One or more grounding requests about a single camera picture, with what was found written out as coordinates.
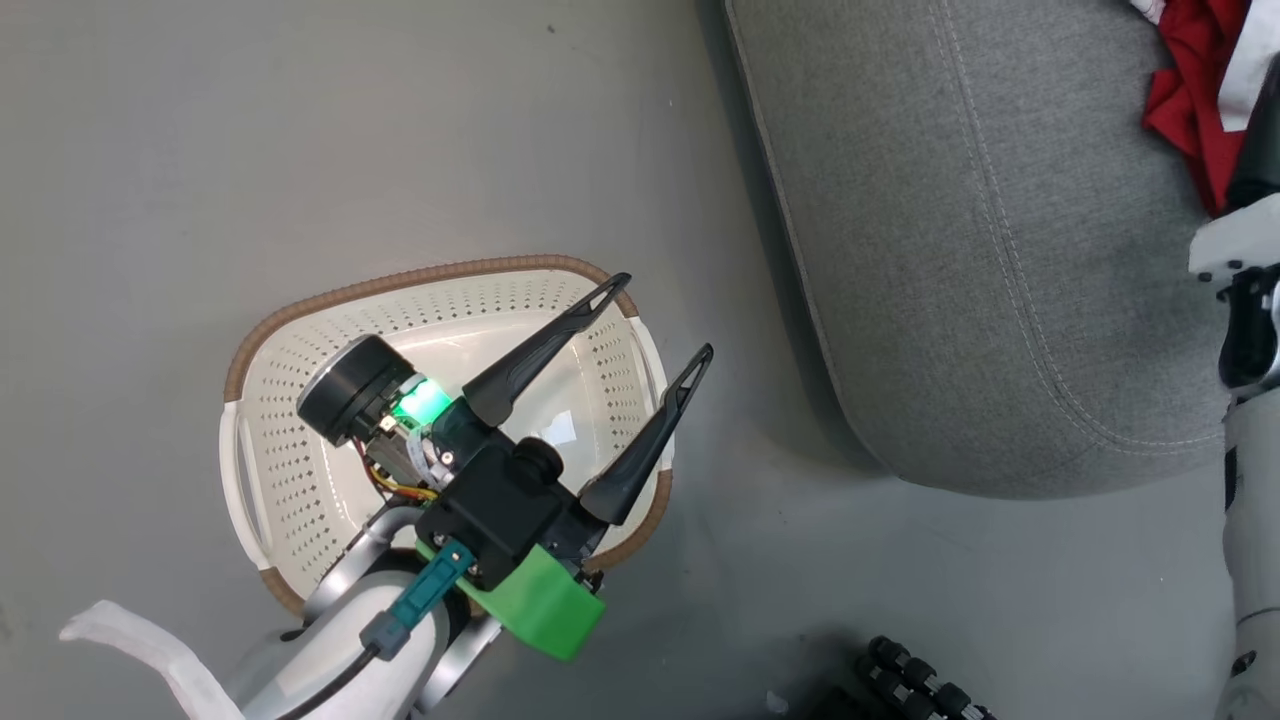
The black ribbed object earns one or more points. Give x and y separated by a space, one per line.
915 685

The cream perforated laundry basket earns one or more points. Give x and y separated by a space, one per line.
300 470

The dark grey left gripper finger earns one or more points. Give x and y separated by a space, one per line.
530 365
640 465

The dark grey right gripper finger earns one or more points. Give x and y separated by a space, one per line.
1258 150

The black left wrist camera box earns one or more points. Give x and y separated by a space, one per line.
500 500

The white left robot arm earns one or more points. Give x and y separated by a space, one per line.
320 670

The white fabric strip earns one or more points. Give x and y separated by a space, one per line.
160 650

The red and white garment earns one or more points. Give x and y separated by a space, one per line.
1185 90

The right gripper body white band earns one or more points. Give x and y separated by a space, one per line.
1240 235

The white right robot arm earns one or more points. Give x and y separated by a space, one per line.
1255 560

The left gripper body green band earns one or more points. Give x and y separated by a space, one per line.
545 610

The grey fabric sofa seat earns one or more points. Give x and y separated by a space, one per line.
1000 250

